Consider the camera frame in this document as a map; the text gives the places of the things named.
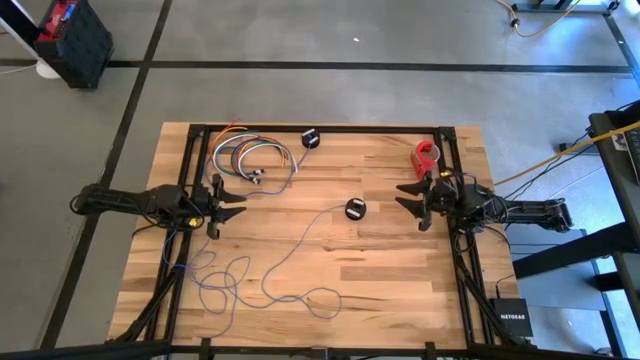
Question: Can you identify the black Netgear network switch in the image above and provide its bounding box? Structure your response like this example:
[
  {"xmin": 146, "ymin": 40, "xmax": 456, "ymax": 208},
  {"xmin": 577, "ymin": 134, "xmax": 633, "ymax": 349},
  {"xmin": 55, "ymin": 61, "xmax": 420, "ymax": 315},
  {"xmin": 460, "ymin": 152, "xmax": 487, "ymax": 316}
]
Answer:
[{"xmin": 488, "ymin": 297, "xmax": 535, "ymax": 339}]

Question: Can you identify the yellow hanging cable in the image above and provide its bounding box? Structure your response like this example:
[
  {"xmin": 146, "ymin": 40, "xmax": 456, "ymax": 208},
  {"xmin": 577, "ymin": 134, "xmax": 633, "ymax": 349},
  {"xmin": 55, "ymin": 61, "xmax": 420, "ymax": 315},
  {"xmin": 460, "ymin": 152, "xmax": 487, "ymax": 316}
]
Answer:
[{"xmin": 493, "ymin": 119, "xmax": 640, "ymax": 188}]

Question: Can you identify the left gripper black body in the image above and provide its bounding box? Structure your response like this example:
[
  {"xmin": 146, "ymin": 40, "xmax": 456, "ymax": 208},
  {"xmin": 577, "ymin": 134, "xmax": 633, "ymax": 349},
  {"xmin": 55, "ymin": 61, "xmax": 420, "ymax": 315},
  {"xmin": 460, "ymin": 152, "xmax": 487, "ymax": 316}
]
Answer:
[{"xmin": 147, "ymin": 173, "xmax": 225, "ymax": 241}]

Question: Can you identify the cable connector bundle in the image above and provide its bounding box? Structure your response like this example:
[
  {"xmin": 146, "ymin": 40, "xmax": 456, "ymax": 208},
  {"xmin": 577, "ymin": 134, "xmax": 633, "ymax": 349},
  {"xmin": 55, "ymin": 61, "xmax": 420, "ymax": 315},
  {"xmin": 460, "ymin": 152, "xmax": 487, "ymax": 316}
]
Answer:
[{"xmin": 211, "ymin": 132, "xmax": 264, "ymax": 180}]

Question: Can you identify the black storage bin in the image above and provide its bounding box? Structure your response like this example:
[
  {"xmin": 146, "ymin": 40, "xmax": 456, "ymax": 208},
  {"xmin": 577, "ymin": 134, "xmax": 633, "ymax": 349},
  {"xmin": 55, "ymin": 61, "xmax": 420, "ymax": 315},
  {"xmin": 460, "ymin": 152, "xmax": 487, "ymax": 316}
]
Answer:
[{"xmin": 33, "ymin": 0, "xmax": 115, "ymax": 91}]

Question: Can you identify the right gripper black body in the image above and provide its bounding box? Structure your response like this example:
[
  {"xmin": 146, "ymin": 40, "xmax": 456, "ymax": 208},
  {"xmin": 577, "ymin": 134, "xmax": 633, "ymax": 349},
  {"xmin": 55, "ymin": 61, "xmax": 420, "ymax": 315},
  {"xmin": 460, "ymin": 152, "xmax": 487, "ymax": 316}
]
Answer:
[{"xmin": 418, "ymin": 173, "xmax": 496, "ymax": 232}]

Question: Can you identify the black keyboard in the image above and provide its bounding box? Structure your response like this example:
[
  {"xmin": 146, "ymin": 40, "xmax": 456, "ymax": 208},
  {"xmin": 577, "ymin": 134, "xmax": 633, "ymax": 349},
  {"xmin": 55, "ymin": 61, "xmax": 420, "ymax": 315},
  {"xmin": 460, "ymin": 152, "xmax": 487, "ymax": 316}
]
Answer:
[{"xmin": 624, "ymin": 130, "xmax": 640, "ymax": 174}]

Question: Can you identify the beige floor cable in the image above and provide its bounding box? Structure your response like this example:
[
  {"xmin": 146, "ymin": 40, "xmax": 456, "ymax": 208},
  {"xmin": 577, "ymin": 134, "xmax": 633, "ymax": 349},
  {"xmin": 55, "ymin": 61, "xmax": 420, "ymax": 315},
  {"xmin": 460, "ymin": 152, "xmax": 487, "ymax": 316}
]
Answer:
[{"xmin": 494, "ymin": 0, "xmax": 584, "ymax": 39}]

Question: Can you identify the long blue ethernet cable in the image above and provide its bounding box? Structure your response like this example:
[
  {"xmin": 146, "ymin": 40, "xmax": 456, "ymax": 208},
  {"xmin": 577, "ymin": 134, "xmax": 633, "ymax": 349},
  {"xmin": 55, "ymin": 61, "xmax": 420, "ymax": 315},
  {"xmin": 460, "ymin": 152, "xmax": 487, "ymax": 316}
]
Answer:
[{"xmin": 162, "ymin": 203, "xmax": 351, "ymax": 339}]

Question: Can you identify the black stand base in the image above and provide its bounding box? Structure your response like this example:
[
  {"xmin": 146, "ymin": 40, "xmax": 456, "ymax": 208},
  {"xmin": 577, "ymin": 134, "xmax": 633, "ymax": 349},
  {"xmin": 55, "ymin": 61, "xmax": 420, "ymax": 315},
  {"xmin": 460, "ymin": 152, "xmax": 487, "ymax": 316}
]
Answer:
[{"xmin": 510, "ymin": 0, "xmax": 624, "ymax": 16}]

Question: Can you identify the red box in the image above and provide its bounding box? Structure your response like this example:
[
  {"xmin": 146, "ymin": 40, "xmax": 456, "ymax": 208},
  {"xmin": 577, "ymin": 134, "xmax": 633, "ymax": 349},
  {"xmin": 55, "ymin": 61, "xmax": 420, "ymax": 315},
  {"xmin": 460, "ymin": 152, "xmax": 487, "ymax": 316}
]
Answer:
[{"xmin": 38, "ymin": 0, "xmax": 77, "ymax": 42}]

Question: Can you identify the white floor object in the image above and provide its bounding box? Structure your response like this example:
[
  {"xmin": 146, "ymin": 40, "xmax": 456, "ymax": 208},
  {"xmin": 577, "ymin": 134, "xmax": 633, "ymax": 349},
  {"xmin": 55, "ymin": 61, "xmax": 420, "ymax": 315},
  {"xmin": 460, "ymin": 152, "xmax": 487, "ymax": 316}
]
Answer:
[{"xmin": 35, "ymin": 59, "xmax": 62, "ymax": 80}]

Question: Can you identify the black standing desk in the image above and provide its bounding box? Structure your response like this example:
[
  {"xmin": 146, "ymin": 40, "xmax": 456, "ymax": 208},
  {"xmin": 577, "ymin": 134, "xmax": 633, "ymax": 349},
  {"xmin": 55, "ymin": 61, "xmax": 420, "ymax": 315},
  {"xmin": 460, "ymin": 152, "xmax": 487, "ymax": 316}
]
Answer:
[{"xmin": 512, "ymin": 98, "xmax": 640, "ymax": 351}]

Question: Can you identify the small black round reel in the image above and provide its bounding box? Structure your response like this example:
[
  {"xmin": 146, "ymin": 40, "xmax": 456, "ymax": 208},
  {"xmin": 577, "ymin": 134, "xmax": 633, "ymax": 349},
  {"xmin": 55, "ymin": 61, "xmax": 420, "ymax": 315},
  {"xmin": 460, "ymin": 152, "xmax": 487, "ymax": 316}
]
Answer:
[{"xmin": 301, "ymin": 128, "xmax": 322, "ymax": 150}]

